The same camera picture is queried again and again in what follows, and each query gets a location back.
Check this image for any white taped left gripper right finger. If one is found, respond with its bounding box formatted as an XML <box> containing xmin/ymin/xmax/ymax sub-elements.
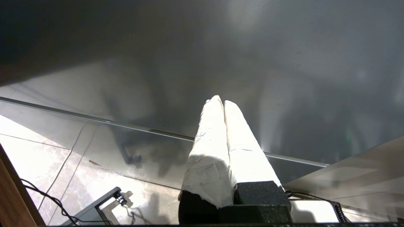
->
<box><xmin>223</xmin><ymin>100</ymin><xmax>291</xmax><ymax>209</ymax></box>

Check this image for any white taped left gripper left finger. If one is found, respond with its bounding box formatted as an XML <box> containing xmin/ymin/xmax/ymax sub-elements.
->
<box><xmin>178</xmin><ymin>95</ymin><xmax>235</xmax><ymax>225</ymax></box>

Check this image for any stainless steel appliance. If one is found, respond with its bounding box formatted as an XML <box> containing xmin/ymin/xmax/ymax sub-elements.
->
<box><xmin>0</xmin><ymin>0</ymin><xmax>404</xmax><ymax>189</ymax></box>

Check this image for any black metal stand leg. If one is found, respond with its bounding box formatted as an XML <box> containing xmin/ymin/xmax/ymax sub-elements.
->
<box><xmin>60</xmin><ymin>186</ymin><xmax>128</xmax><ymax>226</ymax></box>

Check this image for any brown wooden panel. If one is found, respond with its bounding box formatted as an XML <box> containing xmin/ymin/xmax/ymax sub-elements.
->
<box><xmin>0</xmin><ymin>143</ymin><xmax>46</xmax><ymax>226</ymax></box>

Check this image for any black coiled cable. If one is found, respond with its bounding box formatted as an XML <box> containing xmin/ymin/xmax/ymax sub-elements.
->
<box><xmin>285</xmin><ymin>190</ymin><xmax>348</xmax><ymax>223</ymax></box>

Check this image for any thin black floor cable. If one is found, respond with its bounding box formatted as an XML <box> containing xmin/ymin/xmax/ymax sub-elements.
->
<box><xmin>20</xmin><ymin>178</ymin><xmax>113</xmax><ymax>225</ymax></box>

